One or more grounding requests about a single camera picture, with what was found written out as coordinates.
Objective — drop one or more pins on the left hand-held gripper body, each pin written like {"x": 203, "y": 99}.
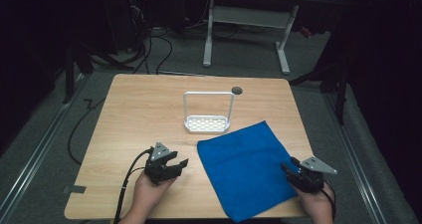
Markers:
{"x": 158, "y": 151}

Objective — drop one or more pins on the person's left hand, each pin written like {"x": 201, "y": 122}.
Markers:
{"x": 147, "y": 194}

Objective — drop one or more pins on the metal floor rail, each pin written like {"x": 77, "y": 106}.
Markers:
{"x": 40, "y": 149}
{"x": 356, "y": 157}

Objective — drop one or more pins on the dark table grommet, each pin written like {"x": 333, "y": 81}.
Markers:
{"x": 237, "y": 90}

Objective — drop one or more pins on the white-legged desk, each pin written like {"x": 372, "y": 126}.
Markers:
{"x": 252, "y": 17}

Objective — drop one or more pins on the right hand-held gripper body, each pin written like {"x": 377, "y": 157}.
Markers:
{"x": 313, "y": 167}

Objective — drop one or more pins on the blue cloth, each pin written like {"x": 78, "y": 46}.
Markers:
{"x": 245, "y": 171}

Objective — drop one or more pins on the white plastic rack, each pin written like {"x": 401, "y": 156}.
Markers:
{"x": 207, "y": 123}

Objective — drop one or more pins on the grey tape strip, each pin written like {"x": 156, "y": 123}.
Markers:
{"x": 75, "y": 189}

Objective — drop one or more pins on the person's right hand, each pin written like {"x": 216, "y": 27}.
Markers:
{"x": 318, "y": 205}

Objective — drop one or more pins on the black metal stand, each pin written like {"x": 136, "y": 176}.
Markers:
{"x": 340, "y": 84}
{"x": 70, "y": 74}

